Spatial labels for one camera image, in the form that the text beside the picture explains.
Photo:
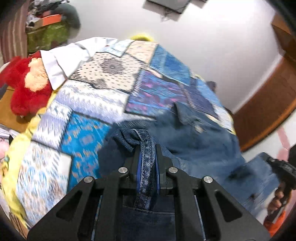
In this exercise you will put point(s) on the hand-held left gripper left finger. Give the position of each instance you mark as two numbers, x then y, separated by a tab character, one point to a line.
139	176

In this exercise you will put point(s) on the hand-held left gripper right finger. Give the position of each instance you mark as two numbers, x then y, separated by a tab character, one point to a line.
157	178

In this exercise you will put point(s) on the blue denim jacket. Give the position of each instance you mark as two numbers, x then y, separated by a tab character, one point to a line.
203	143

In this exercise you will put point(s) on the pile of clothes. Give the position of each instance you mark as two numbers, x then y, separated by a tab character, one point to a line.
44	8

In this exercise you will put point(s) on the person's right hand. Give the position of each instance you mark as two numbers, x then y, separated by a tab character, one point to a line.
276	197

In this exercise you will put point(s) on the patchwork patterned bedspread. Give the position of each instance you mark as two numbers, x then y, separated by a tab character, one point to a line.
92	92

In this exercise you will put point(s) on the dark grey bag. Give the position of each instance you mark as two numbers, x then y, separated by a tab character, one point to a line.
212	86

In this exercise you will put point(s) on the pink soft item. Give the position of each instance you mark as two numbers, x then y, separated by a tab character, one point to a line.
4	147

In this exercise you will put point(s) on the white shirt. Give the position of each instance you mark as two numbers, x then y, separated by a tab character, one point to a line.
62	60

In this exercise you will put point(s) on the stack of books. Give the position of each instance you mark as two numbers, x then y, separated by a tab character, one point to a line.
5	134

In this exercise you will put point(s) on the red plush toy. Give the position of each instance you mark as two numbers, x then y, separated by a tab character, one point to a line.
20	92

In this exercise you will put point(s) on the green patterned cloth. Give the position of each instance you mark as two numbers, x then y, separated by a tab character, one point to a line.
46	37

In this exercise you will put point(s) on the small black monitor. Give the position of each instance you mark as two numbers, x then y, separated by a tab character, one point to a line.
168	4

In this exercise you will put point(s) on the orange box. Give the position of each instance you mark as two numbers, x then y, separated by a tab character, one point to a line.
49	20

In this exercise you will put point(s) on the striped brown curtain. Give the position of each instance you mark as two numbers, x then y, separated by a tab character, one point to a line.
11	34

